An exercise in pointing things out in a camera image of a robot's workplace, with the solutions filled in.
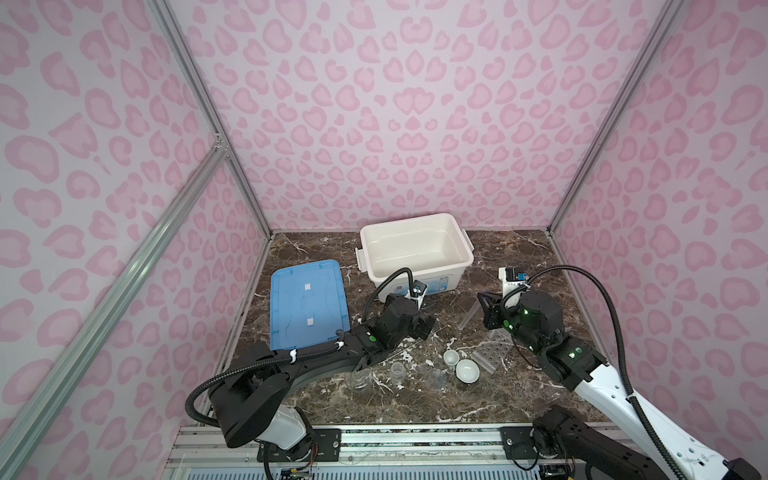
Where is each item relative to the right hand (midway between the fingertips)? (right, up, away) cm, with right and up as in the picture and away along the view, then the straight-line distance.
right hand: (480, 293), depth 73 cm
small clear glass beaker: (-20, -23, +11) cm, 33 cm away
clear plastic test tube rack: (+7, -18, +12) cm, 23 cm away
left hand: (-14, -3, +9) cm, 17 cm away
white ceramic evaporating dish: (-1, -23, +11) cm, 25 cm away
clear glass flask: (-30, -24, +7) cm, 39 cm away
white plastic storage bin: (-7, +12, +36) cm, 39 cm away
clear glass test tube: (-1, -6, +7) cm, 9 cm away
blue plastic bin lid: (-50, -7, +25) cm, 56 cm away
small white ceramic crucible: (-5, -20, +13) cm, 24 cm away
